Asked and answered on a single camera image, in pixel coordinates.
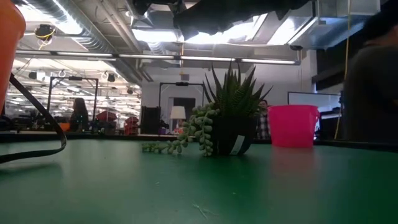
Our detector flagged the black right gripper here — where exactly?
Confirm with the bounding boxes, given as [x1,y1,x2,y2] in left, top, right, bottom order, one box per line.
[133,0,228,40]

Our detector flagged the silver ribbed ceiling duct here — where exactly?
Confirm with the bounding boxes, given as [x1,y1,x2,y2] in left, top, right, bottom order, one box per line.
[18,0,147,85]

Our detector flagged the yellow hanging cable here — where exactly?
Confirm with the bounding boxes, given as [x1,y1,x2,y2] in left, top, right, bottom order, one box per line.
[333,0,351,140]

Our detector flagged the black equipment stand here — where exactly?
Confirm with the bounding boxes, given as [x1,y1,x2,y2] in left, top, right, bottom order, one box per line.
[319,107,343,141]

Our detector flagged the green table mat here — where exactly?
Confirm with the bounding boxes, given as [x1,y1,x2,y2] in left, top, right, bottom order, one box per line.
[0,139,398,224]

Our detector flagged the pink plastic bucket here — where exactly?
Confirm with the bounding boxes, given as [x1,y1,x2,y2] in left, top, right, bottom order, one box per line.
[267,105,321,148]

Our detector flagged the black equipment cabinet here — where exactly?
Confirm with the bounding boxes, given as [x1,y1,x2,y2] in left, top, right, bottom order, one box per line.
[141,105,162,134]

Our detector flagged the black ceiling camera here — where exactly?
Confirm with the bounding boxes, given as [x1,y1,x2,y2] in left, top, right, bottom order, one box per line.
[34,24,57,41]

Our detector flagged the black camera rig frame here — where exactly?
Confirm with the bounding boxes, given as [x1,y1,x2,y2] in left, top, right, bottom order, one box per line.
[46,75,100,122]
[158,81,205,108]

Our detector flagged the long ceiling light bar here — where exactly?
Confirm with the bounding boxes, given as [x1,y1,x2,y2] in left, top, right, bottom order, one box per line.
[12,49,302,66]

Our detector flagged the potted succulent plant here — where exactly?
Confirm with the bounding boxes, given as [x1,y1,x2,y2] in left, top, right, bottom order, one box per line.
[141,61,274,157]

